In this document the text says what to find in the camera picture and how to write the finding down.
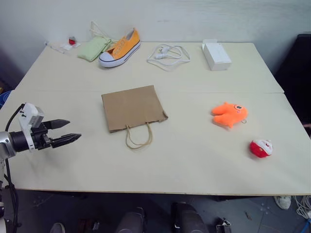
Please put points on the white shoe on floor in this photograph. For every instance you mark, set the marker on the white shoe on floor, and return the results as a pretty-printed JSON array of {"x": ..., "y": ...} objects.
[{"x": 283, "y": 201}]

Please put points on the small red item in packet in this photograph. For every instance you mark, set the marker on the small red item in packet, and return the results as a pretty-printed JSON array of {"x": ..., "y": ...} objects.
[{"x": 71, "y": 41}]

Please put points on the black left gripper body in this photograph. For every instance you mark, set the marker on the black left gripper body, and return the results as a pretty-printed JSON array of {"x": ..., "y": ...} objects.
[{"x": 40, "y": 138}]

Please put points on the black cabinet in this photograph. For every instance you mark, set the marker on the black cabinet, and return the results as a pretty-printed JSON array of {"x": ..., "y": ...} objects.
[{"x": 295, "y": 80}]

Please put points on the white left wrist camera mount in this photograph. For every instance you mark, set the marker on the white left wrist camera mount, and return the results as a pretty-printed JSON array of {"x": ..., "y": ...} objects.
[{"x": 31, "y": 116}]

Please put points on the red and white plush toy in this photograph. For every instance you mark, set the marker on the red and white plush toy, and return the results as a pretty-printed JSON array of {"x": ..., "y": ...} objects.
[{"x": 261, "y": 148}]

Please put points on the orange canvas sneaker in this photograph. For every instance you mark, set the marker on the orange canvas sneaker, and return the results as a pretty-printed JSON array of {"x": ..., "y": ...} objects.
[{"x": 120, "y": 49}]

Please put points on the brown paper bag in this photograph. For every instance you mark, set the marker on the brown paper bag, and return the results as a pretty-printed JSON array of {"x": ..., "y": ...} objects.
[{"x": 134, "y": 113}]

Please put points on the white cardboard box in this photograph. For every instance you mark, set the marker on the white cardboard box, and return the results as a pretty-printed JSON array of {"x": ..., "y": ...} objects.
[{"x": 216, "y": 55}]

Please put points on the orange plush toy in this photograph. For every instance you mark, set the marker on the orange plush toy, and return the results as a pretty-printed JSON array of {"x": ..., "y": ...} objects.
[{"x": 229, "y": 114}]

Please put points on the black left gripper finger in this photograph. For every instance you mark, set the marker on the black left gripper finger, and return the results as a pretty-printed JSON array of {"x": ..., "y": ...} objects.
[
  {"x": 58, "y": 123},
  {"x": 65, "y": 140}
]

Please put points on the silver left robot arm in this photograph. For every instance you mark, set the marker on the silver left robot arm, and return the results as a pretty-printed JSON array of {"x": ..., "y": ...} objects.
[{"x": 5, "y": 144}]

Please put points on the white pen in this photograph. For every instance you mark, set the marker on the white pen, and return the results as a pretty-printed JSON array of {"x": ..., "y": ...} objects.
[{"x": 56, "y": 47}]

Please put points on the blue round object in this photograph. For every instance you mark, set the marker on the blue round object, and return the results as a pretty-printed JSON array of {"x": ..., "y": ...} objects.
[{"x": 4, "y": 97}]

